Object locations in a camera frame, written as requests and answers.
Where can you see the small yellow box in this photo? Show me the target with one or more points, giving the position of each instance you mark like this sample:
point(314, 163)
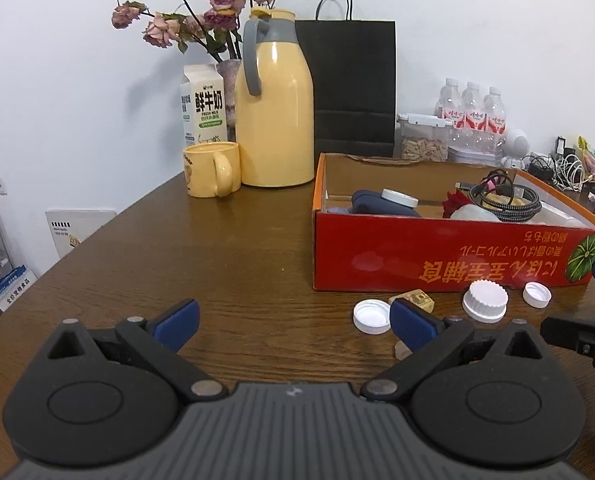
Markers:
point(417, 300)

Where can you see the black paper bag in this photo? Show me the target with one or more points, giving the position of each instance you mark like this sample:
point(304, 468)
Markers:
point(352, 85)

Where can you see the small white screw cap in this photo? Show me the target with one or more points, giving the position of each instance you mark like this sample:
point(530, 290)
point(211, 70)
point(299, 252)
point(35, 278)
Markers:
point(537, 294)

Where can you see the flat white cap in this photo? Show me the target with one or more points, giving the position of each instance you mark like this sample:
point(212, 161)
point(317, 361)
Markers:
point(400, 197)

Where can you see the white wall outlet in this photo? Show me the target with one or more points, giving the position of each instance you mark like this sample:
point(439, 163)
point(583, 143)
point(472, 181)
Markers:
point(1, 186)

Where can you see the yellow thermos jug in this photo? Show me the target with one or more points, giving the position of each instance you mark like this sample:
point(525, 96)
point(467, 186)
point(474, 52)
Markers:
point(277, 120)

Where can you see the black plug adapter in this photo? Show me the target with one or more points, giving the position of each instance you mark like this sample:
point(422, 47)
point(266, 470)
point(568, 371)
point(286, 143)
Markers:
point(565, 147)

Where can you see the yellow mug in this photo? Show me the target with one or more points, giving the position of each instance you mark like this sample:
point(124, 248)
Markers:
point(205, 170)

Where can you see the white printed tin box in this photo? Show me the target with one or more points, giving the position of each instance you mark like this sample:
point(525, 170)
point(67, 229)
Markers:
point(472, 153)

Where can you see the glass flower vase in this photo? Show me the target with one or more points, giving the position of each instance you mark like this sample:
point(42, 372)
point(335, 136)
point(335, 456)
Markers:
point(227, 95)

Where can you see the small beige item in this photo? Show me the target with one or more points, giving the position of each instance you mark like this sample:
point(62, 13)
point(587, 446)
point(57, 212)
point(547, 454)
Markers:
point(401, 351)

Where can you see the white milk carton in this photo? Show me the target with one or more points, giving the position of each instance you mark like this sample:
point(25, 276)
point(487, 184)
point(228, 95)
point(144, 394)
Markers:
point(202, 105)

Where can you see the translucent container with white beads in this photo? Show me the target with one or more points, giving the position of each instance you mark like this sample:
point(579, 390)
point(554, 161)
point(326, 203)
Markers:
point(472, 212)

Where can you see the clear container with seeds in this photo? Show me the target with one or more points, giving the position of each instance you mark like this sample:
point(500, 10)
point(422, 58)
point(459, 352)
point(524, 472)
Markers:
point(425, 147)

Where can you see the large ridged white cap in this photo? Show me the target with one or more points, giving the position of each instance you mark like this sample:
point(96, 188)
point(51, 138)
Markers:
point(485, 301)

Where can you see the red cardboard box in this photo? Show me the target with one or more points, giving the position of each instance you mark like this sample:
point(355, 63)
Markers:
point(427, 255)

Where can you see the navy zip case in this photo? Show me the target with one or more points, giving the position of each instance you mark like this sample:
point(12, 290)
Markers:
point(372, 202)

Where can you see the red artificial flower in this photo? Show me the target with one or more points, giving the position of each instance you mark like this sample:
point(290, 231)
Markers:
point(455, 202)

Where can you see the yellow plush toy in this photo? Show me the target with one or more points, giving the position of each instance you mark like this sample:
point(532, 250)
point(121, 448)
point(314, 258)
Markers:
point(500, 201)

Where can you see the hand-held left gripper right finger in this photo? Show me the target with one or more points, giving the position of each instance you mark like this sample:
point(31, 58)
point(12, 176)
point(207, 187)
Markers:
point(412, 327)

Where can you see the white desk calendar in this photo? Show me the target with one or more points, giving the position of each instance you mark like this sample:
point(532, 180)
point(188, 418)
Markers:
point(77, 230)

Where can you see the blue and white box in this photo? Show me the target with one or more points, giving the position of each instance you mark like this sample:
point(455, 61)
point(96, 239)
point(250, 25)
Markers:
point(12, 290)

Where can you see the white robot toy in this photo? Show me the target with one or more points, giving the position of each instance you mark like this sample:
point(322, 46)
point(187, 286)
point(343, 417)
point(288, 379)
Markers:
point(517, 140)

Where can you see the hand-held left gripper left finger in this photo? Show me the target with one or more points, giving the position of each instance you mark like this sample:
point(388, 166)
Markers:
point(180, 322)

